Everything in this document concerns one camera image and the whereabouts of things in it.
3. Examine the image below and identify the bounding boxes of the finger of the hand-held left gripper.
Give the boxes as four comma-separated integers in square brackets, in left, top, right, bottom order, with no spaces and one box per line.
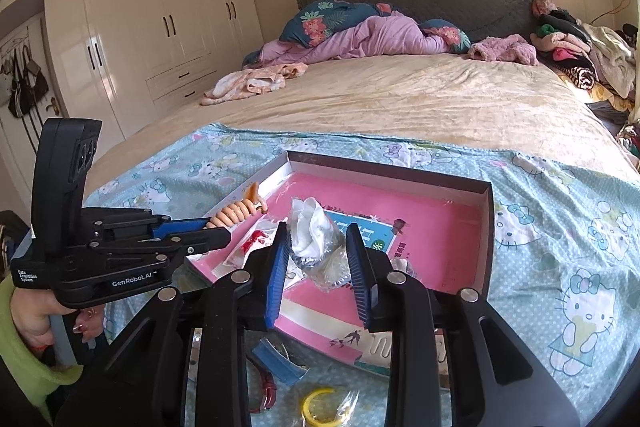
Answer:
[157,226,233,259]
[151,215,216,240]

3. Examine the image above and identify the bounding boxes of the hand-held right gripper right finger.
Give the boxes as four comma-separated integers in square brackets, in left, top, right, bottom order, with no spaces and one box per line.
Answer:
[345,222,582,427]

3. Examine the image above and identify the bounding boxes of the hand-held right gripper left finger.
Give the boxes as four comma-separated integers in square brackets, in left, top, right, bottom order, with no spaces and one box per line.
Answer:
[54,222,296,427]

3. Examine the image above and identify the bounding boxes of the red bead earrings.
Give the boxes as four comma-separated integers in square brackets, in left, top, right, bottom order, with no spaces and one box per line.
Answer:
[224,226,277,269]

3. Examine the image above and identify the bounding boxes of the orange spiral hair tie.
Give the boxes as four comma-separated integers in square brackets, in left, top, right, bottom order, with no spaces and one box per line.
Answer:
[209,183,269,231]

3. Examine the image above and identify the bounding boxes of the clear bag with white cloth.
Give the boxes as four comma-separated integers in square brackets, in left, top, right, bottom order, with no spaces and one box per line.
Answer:
[286,196,352,294]

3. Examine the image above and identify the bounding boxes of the grey cardboard box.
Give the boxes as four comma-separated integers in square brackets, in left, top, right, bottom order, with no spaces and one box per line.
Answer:
[184,150,497,381]

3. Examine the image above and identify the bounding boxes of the person's left forearm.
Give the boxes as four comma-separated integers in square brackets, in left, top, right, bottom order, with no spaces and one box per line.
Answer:
[0,276,84,424]

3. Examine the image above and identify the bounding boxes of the person's left hand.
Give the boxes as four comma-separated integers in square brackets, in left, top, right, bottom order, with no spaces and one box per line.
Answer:
[10,288,107,352]

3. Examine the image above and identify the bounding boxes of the small blue box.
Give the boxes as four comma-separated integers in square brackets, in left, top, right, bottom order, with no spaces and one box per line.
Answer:
[249,336,312,384]

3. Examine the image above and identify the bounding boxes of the pink book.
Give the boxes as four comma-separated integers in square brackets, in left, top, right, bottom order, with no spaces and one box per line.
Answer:
[187,171,485,379]

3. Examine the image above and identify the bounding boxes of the black hanging handbag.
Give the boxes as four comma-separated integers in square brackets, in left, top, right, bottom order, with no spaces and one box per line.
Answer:
[6,51,37,118]

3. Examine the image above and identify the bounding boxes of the pink and cream garment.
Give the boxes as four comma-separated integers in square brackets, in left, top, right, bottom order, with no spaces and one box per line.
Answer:
[200,62,308,107]

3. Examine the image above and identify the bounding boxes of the cream wardrobe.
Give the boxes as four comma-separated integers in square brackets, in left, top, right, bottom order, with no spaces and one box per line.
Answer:
[0,0,262,148]

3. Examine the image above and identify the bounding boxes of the beige bed sheet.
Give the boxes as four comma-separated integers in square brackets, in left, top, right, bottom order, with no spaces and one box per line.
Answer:
[81,51,640,188]

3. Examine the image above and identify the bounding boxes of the cartoon cat printed blanket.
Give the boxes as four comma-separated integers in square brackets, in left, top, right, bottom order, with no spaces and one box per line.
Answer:
[81,122,640,427]

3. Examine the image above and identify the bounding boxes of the pink quilt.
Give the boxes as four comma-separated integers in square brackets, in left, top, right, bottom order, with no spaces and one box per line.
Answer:
[242,13,447,66]

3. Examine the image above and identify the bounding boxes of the dark floral pillow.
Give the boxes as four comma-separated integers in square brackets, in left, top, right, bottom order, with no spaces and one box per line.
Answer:
[279,0,382,48]
[419,18,472,54]

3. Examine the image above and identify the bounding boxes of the pink fluffy garment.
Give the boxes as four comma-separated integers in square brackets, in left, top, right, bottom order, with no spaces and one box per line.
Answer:
[467,33,539,68]

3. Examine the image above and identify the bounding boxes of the grey padded headboard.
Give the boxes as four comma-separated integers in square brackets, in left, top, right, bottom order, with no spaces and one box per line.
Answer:
[295,0,539,54]

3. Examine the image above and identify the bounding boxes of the pile of clothes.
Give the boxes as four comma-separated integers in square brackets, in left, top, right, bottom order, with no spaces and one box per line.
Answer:
[529,0,640,114]

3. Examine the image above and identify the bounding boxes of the yellow bracelet in clear bag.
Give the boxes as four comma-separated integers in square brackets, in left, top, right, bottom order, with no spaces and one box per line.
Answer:
[299,386,361,427]

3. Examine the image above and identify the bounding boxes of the orange cable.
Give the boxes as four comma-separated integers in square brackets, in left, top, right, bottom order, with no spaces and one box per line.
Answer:
[589,0,637,26]

